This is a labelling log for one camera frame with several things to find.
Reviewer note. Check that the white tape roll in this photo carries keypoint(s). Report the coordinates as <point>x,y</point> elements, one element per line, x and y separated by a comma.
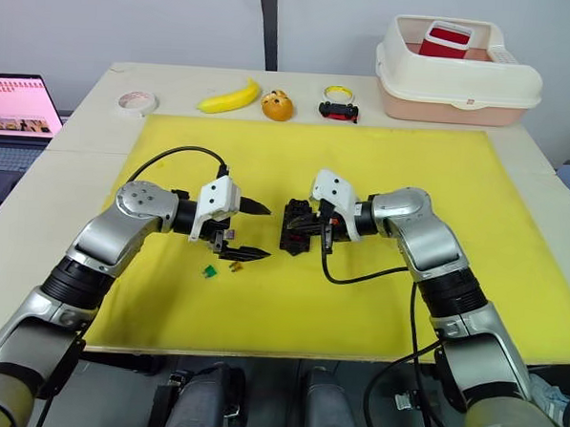
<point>128,106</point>

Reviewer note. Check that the open laptop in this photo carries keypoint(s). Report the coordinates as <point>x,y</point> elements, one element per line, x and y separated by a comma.
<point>18,104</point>

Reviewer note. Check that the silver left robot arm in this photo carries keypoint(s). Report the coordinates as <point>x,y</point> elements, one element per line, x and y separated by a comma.
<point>121,233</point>

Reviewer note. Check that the small green fuse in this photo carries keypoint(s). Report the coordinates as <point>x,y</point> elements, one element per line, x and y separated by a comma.
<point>210,271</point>

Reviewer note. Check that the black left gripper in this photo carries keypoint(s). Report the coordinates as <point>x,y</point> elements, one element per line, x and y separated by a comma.
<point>219,236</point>

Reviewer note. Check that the white and pink plastic bin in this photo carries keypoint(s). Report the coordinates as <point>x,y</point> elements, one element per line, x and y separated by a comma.
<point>459,84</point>

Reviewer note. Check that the yellow foam mat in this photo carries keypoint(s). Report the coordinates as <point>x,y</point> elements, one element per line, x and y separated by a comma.
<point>292,166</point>

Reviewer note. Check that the black vertical pole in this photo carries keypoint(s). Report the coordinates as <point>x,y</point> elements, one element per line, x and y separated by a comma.
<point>270,26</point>

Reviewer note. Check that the yellow tape roll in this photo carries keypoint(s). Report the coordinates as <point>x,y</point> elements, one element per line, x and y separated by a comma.
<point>327,93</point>

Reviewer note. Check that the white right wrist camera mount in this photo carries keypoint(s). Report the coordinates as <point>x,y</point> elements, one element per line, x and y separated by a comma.
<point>336,190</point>

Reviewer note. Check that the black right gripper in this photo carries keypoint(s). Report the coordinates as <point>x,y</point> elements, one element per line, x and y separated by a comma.
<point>329,227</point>

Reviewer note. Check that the orange round bread toy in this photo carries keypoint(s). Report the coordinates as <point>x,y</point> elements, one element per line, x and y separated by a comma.
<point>277,107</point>

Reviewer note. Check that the small yellow-brown fuse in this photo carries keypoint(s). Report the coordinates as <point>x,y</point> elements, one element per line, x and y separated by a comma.
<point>235,267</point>

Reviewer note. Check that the black fuse box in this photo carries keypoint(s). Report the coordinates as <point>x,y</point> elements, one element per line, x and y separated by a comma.
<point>293,245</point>

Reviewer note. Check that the yellow banana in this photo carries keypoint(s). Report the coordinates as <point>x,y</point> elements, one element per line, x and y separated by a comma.
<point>229,100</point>

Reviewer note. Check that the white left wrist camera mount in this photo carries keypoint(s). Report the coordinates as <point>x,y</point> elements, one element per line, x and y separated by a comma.
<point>216,195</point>

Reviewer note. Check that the small pink fuse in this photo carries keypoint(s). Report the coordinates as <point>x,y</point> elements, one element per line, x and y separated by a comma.
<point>230,233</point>

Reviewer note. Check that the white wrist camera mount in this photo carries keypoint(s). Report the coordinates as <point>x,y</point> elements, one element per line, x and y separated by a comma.
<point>336,190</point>
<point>216,195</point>

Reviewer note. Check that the red and white container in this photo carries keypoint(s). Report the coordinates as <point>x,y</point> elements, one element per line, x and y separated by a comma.
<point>444,42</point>

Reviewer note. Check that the black and red toy car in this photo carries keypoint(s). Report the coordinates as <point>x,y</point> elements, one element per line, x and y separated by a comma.
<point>338,112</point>

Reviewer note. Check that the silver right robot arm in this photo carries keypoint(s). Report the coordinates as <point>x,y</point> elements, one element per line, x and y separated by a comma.
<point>436,240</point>

